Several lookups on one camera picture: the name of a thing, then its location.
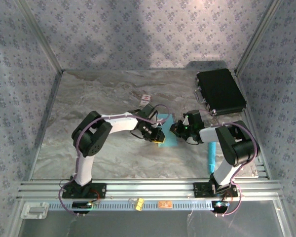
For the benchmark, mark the light blue cloth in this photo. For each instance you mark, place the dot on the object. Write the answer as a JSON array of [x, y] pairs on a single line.
[[169, 138]]

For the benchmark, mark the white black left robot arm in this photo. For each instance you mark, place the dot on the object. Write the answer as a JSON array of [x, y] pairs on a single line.
[[118, 124]]

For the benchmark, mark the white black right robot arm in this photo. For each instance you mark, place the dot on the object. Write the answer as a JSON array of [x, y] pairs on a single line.
[[209, 134]]

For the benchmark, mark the small red white card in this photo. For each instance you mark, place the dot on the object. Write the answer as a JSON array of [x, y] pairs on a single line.
[[145, 100]]

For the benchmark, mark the black hard case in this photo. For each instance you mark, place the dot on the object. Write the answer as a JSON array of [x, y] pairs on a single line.
[[222, 91]]

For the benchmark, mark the yellow connector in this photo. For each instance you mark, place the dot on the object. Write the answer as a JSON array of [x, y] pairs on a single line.
[[137, 208], [140, 201]]

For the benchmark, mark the orange label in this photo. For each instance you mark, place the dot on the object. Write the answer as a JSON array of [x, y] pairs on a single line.
[[165, 204]]

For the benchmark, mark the grey front panel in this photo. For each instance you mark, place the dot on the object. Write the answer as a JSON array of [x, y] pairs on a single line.
[[138, 223]]

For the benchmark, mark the aluminium mounting rail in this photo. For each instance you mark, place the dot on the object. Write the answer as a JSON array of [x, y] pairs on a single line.
[[150, 187]]

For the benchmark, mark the aluminium table side rail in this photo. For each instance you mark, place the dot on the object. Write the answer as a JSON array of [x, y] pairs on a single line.
[[249, 118], [45, 118]]

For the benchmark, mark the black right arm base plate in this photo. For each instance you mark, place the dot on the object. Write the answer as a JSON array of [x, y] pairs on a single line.
[[201, 190]]

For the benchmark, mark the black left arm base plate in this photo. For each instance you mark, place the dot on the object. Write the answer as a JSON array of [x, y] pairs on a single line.
[[98, 191]]

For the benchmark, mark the aluminium frame post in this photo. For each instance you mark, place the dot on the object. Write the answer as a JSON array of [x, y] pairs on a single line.
[[41, 37], [257, 37]]

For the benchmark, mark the grey metal bracket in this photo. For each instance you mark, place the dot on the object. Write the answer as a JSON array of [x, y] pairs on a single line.
[[34, 210]]

